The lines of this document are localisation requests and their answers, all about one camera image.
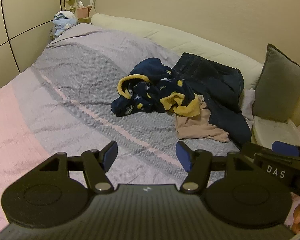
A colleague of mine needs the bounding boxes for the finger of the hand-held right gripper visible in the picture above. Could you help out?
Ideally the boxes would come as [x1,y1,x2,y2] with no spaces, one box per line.
[271,141,300,159]

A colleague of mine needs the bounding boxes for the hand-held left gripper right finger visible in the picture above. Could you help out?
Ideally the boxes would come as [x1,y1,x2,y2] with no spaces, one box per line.
[176,141,259,194]

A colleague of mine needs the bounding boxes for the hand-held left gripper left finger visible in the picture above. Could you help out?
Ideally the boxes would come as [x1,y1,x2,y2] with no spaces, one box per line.
[36,140,118,194]

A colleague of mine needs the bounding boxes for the navy fleece top yellow trim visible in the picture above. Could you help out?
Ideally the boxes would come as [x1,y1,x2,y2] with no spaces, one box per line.
[111,57,200,118]

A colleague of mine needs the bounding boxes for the person's right hand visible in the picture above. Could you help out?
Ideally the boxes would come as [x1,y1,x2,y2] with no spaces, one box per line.
[291,199,300,233]

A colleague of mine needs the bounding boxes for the white plastic basin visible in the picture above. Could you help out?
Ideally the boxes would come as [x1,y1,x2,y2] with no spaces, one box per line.
[251,116,300,151]

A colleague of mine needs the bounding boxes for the beige garment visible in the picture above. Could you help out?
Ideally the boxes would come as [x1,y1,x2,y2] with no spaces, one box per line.
[175,94,230,143]

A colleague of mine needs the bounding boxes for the pale lilac cloth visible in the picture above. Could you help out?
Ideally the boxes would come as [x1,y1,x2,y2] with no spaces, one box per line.
[240,89,256,130]

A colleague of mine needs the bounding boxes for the grey cushion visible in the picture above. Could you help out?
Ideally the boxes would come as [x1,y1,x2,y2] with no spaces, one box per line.
[252,43,300,123]

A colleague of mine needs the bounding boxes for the dark blue jeans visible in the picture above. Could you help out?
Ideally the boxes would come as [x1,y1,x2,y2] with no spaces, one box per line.
[172,52,253,148]

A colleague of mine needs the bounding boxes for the bed with striped sheet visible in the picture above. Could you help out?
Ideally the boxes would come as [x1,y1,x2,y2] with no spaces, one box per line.
[0,22,255,230]

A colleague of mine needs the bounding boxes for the light blue cloth bundle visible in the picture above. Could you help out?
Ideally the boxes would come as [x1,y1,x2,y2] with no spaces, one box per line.
[51,11,78,39]

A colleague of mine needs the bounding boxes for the pink tissue box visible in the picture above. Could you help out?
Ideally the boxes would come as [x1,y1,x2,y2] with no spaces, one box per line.
[76,1,90,18]

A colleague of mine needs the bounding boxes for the beige panelled wardrobe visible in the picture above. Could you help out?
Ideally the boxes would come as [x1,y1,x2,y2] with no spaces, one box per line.
[0,0,65,97]

